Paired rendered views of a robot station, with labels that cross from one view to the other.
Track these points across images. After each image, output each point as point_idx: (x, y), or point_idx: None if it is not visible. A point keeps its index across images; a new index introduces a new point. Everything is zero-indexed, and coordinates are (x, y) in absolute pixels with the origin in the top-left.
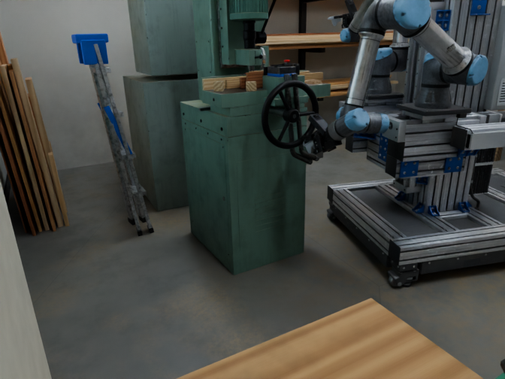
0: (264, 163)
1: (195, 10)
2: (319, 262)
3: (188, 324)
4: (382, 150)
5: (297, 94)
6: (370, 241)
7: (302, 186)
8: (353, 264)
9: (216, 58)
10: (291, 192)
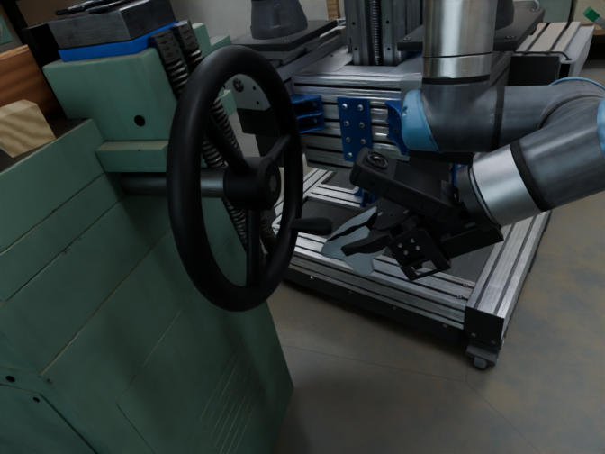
0: (185, 327)
1: None
2: (338, 393)
3: None
4: (356, 144)
5: (216, 97)
6: (400, 309)
7: None
8: (387, 358)
9: None
10: (251, 325)
